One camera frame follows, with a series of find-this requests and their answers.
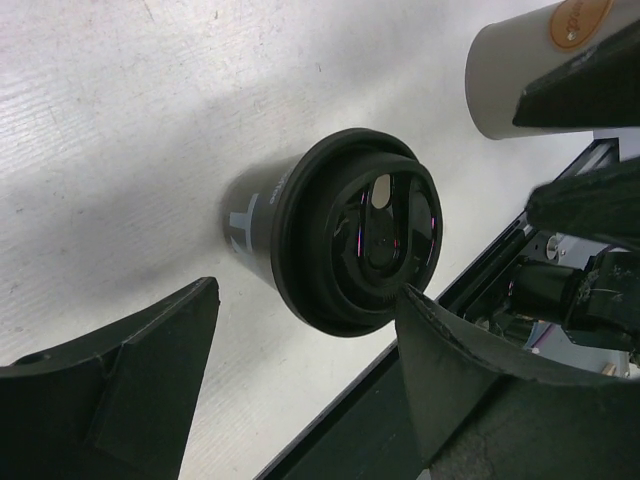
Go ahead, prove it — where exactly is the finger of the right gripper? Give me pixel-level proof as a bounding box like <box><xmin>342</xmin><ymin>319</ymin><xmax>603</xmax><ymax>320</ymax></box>
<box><xmin>525</xmin><ymin>159</ymin><xmax>639</xmax><ymax>250</ymax></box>
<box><xmin>512</xmin><ymin>21</ymin><xmax>639</xmax><ymax>131</ymax></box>

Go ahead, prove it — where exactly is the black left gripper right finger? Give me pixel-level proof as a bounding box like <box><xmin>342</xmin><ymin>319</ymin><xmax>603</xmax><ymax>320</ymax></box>
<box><xmin>395</xmin><ymin>287</ymin><xmax>639</xmax><ymax>479</ymax></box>

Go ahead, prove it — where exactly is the dark cup with EAT print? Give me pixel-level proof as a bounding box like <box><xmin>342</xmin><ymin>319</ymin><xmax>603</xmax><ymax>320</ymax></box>
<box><xmin>221</xmin><ymin>154</ymin><xmax>302</xmax><ymax>287</ymax></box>

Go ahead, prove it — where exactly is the grey cup with cable ties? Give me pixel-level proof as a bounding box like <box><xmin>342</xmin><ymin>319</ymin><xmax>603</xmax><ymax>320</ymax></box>
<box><xmin>465</xmin><ymin>1</ymin><xmax>631</xmax><ymax>140</ymax></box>

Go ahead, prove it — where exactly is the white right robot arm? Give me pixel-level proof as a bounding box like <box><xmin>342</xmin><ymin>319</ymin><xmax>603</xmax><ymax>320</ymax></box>
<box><xmin>396</xmin><ymin>1</ymin><xmax>639</xmax><ymax>479</ymax></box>

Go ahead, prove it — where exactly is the black cup lid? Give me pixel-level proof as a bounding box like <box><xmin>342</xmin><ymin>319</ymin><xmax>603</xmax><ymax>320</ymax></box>
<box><xmin>269</xmin><ymin>128</ymin><xmax>444</xmax><ymax>338</ymax></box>

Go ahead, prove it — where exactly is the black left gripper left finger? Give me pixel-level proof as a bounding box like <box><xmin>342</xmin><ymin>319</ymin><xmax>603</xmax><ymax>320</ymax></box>
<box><xmin>1</xmin><ymin>277</ymin><xmax>220</xmax><ymax>479</ymax></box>

